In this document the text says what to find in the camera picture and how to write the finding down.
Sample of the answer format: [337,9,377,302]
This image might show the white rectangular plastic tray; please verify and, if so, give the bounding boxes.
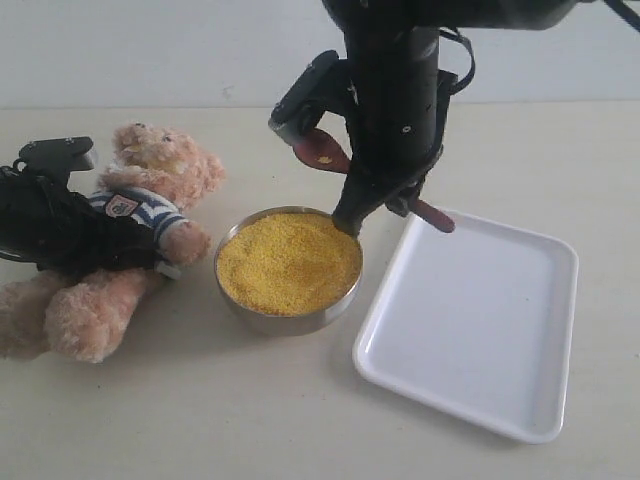
[352,212,579,444]

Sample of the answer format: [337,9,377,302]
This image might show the dark red wooden spoon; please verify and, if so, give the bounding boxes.
[292,128,455,233]

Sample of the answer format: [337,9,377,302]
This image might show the beige teddy bear striped shirt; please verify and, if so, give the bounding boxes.
[1,122,224,363]

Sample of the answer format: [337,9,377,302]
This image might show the round metal bowl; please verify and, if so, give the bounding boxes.
[214,206,363,337]

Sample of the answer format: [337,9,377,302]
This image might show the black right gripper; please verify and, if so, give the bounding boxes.
[332,19,440,235]

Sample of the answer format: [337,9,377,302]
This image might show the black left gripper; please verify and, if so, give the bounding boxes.
[1,166,181,279]

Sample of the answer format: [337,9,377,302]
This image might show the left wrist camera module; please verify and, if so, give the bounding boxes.
[18,136,97,176]

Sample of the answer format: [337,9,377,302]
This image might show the yellow millet grains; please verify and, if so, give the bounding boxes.
[216,213,362,316]

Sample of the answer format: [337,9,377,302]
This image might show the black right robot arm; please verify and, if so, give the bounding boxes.
[324,1,574,236]

